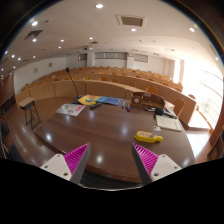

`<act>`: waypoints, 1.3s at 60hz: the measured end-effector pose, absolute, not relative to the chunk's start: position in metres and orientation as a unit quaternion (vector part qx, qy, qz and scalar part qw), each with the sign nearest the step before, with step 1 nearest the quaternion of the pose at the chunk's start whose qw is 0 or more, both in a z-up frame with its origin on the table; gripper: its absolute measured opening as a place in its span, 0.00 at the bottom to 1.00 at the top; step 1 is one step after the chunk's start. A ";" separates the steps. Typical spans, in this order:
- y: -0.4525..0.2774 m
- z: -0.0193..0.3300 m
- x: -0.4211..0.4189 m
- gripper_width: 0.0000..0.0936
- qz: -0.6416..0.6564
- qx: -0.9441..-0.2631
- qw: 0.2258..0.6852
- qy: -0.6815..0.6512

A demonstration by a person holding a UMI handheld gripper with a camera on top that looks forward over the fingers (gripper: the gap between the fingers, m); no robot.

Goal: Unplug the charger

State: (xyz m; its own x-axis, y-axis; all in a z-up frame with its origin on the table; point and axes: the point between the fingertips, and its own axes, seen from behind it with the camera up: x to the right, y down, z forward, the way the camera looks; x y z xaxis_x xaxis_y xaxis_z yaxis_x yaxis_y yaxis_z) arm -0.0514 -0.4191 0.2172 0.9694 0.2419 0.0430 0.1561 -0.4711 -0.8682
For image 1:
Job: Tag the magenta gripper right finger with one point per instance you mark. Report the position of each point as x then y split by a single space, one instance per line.
151 166

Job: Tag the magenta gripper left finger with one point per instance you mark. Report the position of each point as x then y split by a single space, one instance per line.
71 165

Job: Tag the white charger plug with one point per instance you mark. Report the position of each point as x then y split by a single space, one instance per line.
156 130

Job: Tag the yellow power strip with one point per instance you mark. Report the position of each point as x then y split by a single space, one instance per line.
147 137

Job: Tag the white open notebook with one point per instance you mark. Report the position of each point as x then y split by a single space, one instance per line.
168 123

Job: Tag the white printed paper sheet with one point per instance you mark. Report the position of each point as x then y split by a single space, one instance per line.
70 109

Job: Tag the red marker pen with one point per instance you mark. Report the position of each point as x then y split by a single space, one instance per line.
129 108

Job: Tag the black gooseneck microphone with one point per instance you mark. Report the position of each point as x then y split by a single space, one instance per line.
78 96

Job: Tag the black remote control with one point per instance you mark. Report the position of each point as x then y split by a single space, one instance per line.
95 105

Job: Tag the wooden desktop console box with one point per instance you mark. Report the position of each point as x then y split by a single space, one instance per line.
147 99

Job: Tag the yellow round sheet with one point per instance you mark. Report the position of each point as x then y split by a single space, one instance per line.
88 100

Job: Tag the wooden chair right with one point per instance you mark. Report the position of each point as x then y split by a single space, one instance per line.
178 106

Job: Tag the small wooden side table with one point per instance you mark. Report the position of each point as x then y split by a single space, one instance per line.
29 107

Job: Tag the long curved wooden bench desk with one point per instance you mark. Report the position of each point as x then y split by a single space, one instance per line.
105 88

